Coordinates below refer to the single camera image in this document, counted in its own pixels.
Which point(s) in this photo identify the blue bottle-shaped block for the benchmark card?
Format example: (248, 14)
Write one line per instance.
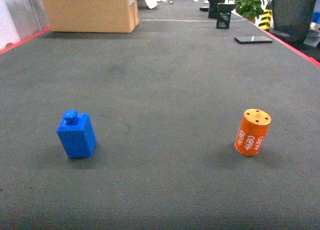
(76, 134)

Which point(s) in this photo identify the orange cylinder cap 4680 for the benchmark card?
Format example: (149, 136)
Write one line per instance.
(252, 131)

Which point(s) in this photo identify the black flat phone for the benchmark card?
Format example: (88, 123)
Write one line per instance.
(253, 40)

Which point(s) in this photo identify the black box near front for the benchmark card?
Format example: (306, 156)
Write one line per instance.
(224, 15)

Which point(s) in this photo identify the black box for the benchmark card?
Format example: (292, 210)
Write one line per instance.
(224, 15)
(213, 8)

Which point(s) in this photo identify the large cardboard box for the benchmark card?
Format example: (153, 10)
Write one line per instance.
(92, 16)

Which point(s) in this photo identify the black box behind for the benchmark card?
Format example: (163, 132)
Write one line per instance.
(213, 8)

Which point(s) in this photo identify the green potted plant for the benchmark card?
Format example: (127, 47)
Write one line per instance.
(249, 9)

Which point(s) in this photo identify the black mesh office chair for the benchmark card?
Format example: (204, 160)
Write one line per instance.
(292, 19)

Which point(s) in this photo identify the yellow black striped post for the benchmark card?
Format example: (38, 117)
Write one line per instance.
(265, 22)

